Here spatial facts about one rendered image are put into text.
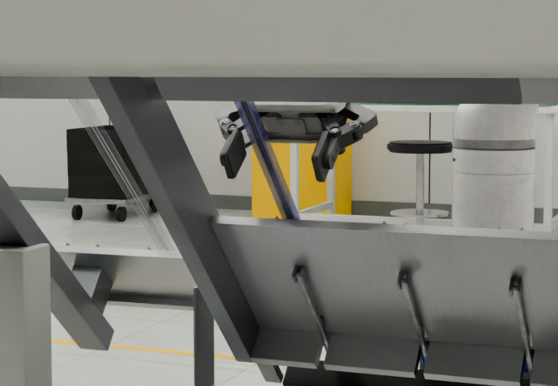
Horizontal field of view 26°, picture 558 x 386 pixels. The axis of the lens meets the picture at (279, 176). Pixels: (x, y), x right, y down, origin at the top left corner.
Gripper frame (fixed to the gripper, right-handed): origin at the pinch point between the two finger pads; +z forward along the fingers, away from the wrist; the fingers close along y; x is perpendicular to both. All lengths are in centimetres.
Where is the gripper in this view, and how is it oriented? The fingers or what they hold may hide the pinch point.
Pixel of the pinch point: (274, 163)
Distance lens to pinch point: 115.6
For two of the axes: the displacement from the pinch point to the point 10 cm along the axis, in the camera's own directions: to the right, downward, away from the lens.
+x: 2.1, 7.6, 6.2
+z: -2.9, 6.5, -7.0
